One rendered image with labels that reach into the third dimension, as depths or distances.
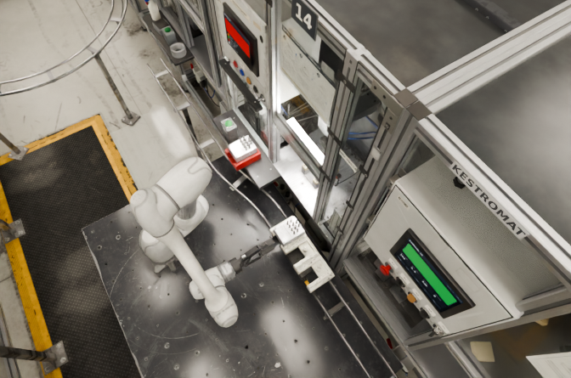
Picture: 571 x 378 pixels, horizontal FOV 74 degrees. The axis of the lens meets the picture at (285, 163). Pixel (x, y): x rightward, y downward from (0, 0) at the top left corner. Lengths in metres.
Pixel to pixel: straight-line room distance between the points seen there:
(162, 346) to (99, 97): 2.46
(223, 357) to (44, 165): 2.27
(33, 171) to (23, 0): 2.26
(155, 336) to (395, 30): 1.73
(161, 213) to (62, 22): 3.60
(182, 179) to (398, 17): 0.89
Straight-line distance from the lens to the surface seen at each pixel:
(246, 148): 2.00
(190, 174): 1.43
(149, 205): 1.39
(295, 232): 1.90
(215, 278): 1.83
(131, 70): 4.01
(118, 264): 2.27
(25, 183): 3.63
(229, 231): 2.18
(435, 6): 1.25
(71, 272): 3.14
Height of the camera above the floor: 2.71
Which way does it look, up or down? 60 degrees down
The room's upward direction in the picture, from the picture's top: 2 degrees clockwise
